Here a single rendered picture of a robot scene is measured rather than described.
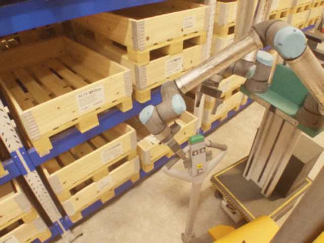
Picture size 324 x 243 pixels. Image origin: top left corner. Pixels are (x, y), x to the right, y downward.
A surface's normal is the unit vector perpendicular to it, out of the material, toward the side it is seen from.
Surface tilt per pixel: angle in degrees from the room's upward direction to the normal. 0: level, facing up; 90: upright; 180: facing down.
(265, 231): 0
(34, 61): 90
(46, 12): 90
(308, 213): 90
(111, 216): 0
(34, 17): 90
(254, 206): 0
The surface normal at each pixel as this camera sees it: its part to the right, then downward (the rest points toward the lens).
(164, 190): 0.00, -0.78
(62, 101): 0.68, 0.45
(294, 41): -0.04, 0.55
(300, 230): -0.80, 0.37
